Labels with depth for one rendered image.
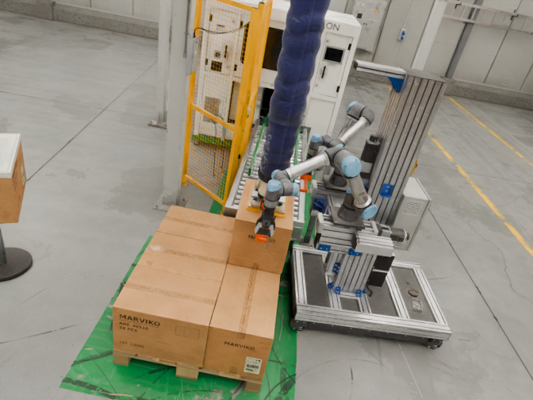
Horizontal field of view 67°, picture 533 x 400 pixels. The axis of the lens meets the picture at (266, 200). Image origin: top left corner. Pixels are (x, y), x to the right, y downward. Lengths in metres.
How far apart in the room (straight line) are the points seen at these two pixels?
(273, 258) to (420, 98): 1.44
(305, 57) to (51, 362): 2.52
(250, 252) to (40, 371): 1.54
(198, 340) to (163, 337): 0.22
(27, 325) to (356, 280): 2.48
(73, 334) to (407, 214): 2.53
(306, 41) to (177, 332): 1.90
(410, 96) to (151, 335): 2.21
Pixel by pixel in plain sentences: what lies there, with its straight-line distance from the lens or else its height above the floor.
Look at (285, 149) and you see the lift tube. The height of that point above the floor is 1.43.
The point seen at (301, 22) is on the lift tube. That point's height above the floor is 2.21.
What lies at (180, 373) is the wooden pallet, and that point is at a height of 0.04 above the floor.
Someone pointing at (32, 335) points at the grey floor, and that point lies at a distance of 3.37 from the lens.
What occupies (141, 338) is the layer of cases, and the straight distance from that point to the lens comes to 2.83.
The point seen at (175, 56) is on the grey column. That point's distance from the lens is 3.89.
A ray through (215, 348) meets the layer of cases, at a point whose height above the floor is 0.36.
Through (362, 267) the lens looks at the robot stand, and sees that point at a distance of 3.43.
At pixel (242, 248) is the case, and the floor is 0.71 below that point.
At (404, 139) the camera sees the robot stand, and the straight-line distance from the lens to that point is 2.88.
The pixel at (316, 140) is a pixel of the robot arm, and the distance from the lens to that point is 3.06.
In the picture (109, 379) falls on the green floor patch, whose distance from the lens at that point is 3.05.
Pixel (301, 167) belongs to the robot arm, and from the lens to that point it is 2.45.
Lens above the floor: 2.50
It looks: 31 degrees down
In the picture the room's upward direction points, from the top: 12 degrees clockwise
